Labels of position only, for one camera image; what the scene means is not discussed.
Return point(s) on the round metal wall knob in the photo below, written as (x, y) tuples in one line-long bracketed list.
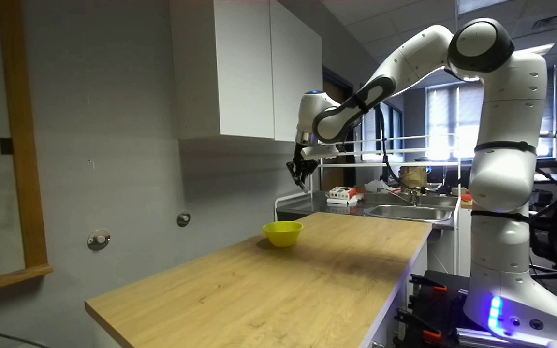
[(97, 240), (183, 219)]

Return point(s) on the wooden table top board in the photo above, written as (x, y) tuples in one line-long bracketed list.
[(279, 291)]

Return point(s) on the stainless steel sink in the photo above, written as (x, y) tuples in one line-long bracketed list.
[(403, 211)]

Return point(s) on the narrow white cabinet door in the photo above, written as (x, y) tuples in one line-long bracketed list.
[(244, 68)]

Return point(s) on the brown paper bag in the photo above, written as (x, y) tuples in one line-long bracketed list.
[(413, 179)]

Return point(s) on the black orange clamp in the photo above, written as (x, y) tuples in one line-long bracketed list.
[(428, 310)]

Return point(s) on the white wall cabinet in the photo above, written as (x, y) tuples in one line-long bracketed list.
[(246, 70)]

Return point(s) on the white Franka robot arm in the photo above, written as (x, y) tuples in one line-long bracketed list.
[(504, 161)]

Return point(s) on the yellow plastic bowl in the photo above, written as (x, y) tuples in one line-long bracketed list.
[(283, 233)]

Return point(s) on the wooden framed whiteboard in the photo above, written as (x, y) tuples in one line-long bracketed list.
[(20, 161)]

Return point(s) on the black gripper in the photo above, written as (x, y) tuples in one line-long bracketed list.
[(306, 161)]

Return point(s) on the white metal rack frame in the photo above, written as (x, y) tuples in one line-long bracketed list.
[(395, 151)]

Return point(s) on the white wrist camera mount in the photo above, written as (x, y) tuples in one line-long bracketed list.
[(320, 151)]

